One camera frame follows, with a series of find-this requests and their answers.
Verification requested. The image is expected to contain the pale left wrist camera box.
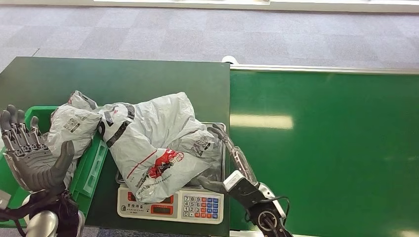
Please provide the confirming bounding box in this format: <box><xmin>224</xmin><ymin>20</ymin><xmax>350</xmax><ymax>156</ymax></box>
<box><xmin>0</xmin><ymin>190</ymin><xmax>12</xmax><ymax>211</ymax></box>

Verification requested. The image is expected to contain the green conveyor belt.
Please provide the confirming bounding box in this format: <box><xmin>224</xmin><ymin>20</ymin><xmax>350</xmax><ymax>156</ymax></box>
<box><xmin>228</xmin><ymin>64</ymin><xmax>419</xmax><ymax>237</ymax></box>

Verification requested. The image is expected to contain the green plastic crate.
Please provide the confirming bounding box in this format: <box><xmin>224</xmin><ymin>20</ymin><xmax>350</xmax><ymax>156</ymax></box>
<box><xmin>0</xmin><ymin>105</ymin><xmax>109</xmax><ymax>229</ymax></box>

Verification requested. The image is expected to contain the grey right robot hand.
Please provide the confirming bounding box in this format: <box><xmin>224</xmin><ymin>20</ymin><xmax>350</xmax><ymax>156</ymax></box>
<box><xmin>197</xmin><ymin>123</ymin><xmax>260</xmax><ymax>194</ymax></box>

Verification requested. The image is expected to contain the grey courier bag, QR code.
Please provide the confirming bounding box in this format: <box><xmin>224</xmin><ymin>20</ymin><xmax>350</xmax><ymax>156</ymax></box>
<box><xmin>41</xmin><ymin>90</ymin><xmax>103</xmax><ymax>161</ymax></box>

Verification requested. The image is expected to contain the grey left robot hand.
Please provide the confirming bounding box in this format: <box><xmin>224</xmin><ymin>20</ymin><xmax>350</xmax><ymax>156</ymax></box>
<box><xmin>0</xmin><ymin>104</ymin><xmax>76</xmax><ymax>194</ymax></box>

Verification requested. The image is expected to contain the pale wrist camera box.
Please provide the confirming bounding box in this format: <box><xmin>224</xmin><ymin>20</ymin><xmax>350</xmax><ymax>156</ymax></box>
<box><xmin>223</xmin><ymin>169</ymin><xmax>245</xmax><ymax>193</ymax></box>
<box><xmin>0</xmin><ymin>190</ymin><xmax>12</xmax><ymax>211</ymax></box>

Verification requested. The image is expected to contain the electronic scale with steel tray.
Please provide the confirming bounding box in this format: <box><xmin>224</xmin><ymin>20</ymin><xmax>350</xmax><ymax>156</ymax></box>
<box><xmin>116</xmin><ymin>121</ymin><xmax>227</xmax><ymax>226</ymax></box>

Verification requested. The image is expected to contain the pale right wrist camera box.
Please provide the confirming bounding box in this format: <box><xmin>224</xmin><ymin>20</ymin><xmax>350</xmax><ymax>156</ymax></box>
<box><xmin>223</xmin><ymin>169</ymin><xmax>245</xmax><ymax>193</ymax></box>

